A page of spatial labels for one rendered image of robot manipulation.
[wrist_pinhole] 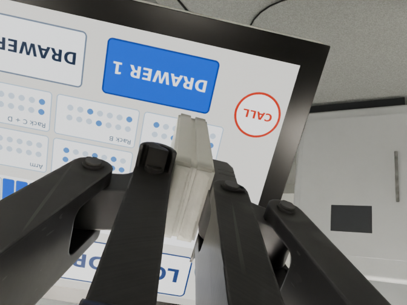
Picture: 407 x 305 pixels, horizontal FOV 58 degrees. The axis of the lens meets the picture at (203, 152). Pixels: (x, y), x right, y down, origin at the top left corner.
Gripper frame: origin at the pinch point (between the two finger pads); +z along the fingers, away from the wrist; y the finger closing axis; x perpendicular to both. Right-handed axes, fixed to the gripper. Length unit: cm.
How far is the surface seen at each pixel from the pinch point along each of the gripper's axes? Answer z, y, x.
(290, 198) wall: 325, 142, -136
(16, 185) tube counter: 16.6, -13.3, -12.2
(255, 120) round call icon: 16.3, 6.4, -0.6
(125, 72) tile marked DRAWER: 16.4, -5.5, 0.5
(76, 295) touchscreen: 16.8, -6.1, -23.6
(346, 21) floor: 151, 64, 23
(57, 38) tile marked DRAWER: 16.4, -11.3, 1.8
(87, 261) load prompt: 16.7, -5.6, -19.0
